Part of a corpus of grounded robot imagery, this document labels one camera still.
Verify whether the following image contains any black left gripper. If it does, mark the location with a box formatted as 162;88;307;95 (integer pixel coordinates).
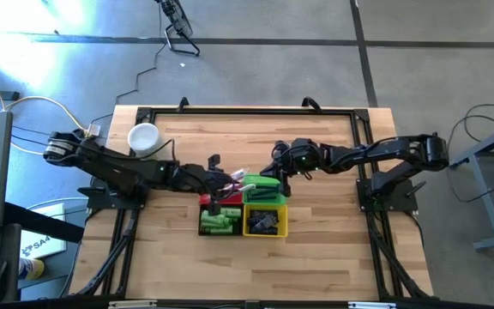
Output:
186;154;232;216

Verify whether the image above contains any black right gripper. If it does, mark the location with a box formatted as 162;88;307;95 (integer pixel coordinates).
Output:
259;137;330;197

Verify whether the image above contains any green plastic basket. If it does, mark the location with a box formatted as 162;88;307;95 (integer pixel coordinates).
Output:
242;173;287;206

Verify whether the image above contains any red plastic basket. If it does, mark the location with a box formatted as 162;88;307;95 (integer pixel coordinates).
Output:
198;191;244;206

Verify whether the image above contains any black plastic basket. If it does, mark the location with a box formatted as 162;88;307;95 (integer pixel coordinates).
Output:
197;203;244;237

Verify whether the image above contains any yellow plastic basket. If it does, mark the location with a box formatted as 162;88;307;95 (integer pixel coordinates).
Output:
242;203;289;239

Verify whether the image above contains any green wipes canister white lid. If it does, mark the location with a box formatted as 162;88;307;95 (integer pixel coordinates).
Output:
127;123;165;159

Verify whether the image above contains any black rig crossbar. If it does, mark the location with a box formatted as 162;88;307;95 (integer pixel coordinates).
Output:
0;295;494;309

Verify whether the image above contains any black desk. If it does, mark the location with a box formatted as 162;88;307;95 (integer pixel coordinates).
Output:
0;201;86;304

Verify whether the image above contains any black floor fan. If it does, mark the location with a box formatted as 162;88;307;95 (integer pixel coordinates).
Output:
154;0;202;58

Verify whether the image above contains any white printed box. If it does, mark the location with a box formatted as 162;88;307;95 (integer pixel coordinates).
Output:
18;203;68;261

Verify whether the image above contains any yellow and blue pouch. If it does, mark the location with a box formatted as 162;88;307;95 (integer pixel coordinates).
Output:
17;256;45;281

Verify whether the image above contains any black aluminium table frame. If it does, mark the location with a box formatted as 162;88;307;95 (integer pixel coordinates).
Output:
69;105;439;301

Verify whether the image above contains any black fan cable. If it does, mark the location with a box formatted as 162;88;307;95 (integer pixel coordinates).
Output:
87;40;166;128

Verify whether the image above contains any cream extension cable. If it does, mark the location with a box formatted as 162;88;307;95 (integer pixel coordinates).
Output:
0;70;87;155

